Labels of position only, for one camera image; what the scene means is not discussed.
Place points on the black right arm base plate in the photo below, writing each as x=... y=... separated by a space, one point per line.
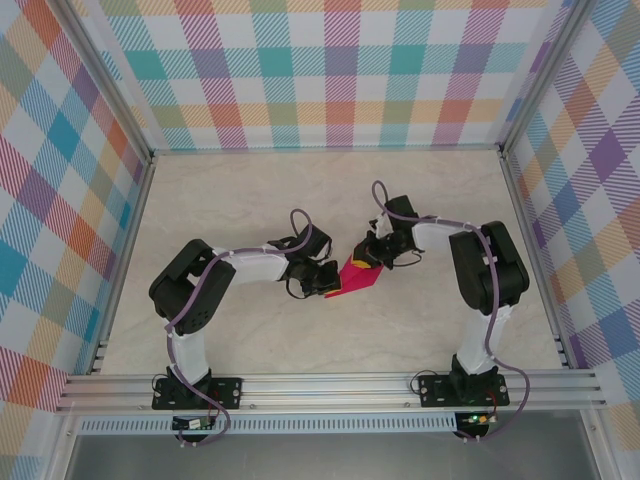
x=435 y=390

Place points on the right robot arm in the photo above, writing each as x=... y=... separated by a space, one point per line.
x=470 y=270

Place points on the long aluminium base rail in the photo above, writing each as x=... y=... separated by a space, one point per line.
x=325 y=390

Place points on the aluminium frame post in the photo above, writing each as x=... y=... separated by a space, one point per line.
x=545 y=75
x=100 y=75

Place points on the pink paper sheet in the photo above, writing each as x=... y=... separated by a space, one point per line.
x=357 y=282

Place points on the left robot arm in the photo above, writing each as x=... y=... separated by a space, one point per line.
x=170 y=290

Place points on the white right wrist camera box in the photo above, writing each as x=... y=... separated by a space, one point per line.
x=382 y=227

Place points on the aluminium side frame rail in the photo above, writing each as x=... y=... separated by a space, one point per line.
x=125 y=260
x=532 y=260

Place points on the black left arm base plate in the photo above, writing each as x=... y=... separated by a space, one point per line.
x=225 y=392

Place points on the aluminium rear frame rail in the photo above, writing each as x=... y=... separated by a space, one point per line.
x=325 y=149

